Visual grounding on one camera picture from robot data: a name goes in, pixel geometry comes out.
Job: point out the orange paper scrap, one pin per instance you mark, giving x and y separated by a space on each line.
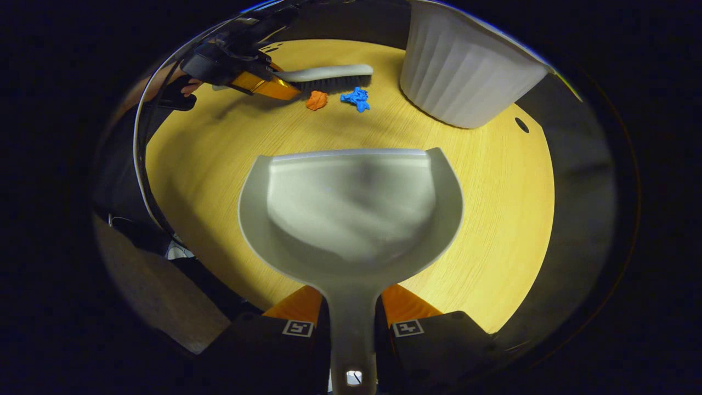
317 101

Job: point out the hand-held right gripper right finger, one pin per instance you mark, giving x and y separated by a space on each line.
439 351

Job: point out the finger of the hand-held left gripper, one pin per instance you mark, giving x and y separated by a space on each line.
269 86

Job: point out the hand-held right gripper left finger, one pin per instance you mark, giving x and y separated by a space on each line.
263 351

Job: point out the white ribbed garbage bin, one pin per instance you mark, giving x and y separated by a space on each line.
466 71

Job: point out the small grey dustpan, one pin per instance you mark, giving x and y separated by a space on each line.
351 214

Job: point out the blue paper scrap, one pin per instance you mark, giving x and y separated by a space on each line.
355 99

